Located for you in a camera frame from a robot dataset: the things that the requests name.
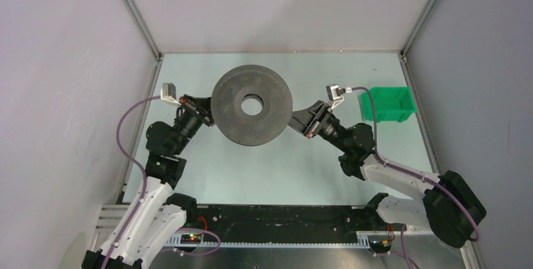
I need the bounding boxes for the aluminium corner frame post left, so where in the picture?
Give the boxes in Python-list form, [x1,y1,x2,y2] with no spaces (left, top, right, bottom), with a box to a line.
[122,0,162,61]

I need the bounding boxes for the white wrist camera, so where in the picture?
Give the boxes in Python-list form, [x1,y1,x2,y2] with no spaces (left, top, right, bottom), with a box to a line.
[326,84,346,109]
[160,82,181,106]

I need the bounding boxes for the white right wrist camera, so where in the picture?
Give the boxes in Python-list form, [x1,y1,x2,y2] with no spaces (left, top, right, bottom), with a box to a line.
[326,84,346,109]

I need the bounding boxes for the aluminium corner frame post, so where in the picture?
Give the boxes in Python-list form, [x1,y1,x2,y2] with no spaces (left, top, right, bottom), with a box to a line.
[400,0,440,58]
[122,0,162,61]

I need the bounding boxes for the dark grey cable spool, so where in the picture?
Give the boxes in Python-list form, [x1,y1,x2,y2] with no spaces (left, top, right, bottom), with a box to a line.
[211,65,293,146]

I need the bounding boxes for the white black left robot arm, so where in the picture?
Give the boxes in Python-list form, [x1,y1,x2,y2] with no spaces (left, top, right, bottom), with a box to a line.
[82,95,214,268]

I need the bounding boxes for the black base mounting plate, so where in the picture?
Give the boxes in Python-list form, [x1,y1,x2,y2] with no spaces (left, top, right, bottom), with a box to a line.
[185,204,388,243]

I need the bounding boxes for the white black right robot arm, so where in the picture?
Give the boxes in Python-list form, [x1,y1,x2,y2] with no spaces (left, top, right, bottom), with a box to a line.
[289,101,486,248]

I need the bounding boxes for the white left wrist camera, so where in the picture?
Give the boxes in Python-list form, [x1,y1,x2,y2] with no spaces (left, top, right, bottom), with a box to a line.
[160,82,181,106]

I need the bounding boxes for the aluminium corner frame post right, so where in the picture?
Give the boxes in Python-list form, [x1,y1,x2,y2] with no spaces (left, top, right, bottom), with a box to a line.
[400,0,440,58]

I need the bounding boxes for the green plastic bin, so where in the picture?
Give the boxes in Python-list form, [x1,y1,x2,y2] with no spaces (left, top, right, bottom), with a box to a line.
[368,87,418,123]

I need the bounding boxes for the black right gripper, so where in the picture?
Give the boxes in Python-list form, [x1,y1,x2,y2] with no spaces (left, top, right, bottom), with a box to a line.
[279,101,350,153]

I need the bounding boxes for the grey slotted cable duct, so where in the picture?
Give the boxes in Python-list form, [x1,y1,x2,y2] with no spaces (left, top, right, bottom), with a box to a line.
[163,233,370,249]

